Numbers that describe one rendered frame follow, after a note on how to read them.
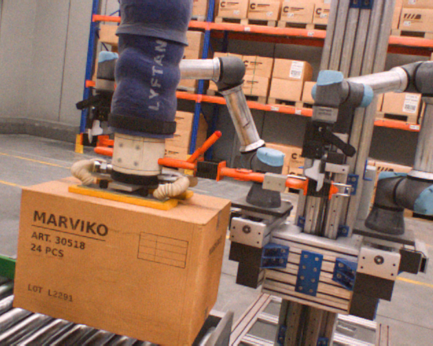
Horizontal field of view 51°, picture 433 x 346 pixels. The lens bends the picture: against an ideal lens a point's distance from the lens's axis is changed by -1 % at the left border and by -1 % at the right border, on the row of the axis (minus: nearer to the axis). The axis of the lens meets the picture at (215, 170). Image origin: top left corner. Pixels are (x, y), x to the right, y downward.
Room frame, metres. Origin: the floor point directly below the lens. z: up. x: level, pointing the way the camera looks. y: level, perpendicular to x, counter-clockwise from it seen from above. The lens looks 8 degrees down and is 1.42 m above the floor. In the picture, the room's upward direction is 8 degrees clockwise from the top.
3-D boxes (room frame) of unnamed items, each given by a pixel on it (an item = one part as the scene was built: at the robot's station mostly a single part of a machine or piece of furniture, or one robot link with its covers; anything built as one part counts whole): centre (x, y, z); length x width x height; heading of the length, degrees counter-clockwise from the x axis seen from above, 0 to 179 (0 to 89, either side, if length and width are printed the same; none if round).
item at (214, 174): (1.48, 0.02, 1.21); 0.10 x 0.08 x 0.06; 168
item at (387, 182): (1.74, -0.69, 1.20); 0.13 x 0.12 x 0.14; 26
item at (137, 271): (1.53, 0.26, 0.89); 0.60 x 0.40 x 0.40; 78
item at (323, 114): (1.41, -0.31, 1.44); 0.08 x 0.08 x 0.05
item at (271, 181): (1.43, -0.19, 1.21); 0.07 x 0.07 x 0.04; 78
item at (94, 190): (1.44, 0.28, 1.11); 0.34 x 0.10 x 0.05; 78
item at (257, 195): (1.92, -0.22, 1.09); 0.15 x 0.15 x 0.10
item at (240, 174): (1.61, 0.05, 1.21); 0.93 x 0.30 x 0.04; 78
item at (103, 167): (1.53, 0.26, 1.15); 0.34 x 0.25 x 0.06; 78
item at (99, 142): (1.85, 0.50, 1.22); 0.09 x 0.08 x 0.05; 168
